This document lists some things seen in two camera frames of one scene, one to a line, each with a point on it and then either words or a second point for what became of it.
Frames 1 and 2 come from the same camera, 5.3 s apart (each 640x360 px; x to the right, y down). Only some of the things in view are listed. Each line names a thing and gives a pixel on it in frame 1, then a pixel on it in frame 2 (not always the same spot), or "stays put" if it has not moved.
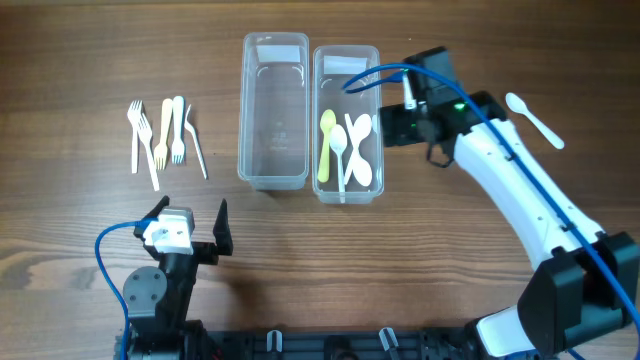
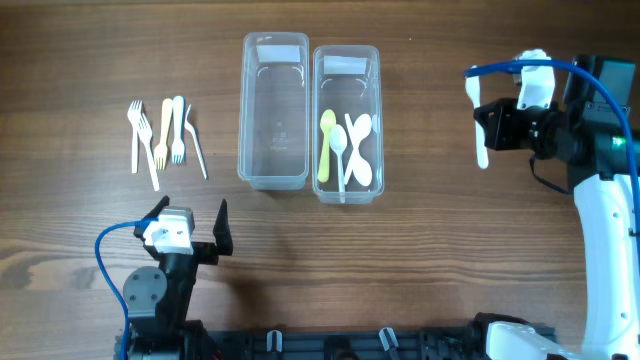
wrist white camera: [409, 101] to [537, 83]
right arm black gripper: [397, 126] to [497, 134]
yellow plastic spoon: [327, 121] stays put
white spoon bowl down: [362, 167] stays put
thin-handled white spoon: [338, 139] stays put
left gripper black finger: [221, 231] stays put
